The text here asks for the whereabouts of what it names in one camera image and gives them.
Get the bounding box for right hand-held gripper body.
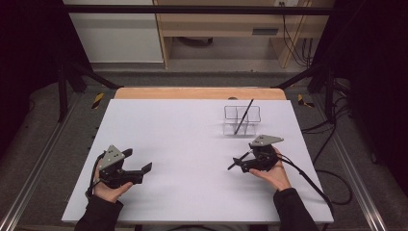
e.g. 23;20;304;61
240;134;285;174

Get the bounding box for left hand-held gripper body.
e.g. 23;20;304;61
97;144;144;190

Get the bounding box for clear acrylic organiser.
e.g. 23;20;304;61
222;105;262;137

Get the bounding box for black pen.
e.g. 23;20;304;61
233;98;255;136

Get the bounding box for person's left hand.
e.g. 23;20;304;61
92;160;135;204

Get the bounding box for person's right hand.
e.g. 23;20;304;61
249;146;293;193

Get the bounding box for black metal stand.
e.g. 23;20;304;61
271;60;339;125
57;60;123;123

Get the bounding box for white cabinet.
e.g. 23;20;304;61
63;0;165;64

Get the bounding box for grey label on desk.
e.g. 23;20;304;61
251;27;280;37

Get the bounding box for dark curtain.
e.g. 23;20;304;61
0;0;94;158
310;0;408;189

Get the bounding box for light wooden desk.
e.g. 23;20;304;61
153;0;335;69

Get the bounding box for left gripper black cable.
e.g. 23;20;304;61
85;151;108;199

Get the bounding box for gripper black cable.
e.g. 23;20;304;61
85;151;108;199
276;153;353;227

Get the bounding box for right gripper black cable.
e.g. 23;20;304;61
276;153;353;227

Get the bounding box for black floor cable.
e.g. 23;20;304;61
300;102;351;166

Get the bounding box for aluminium rail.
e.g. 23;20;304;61
0;95;82;231
311;95;390;231

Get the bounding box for black hanging cables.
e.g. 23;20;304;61
279;2;315;68

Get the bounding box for black horizontal frame bar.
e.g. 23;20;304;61
63;4;335;16

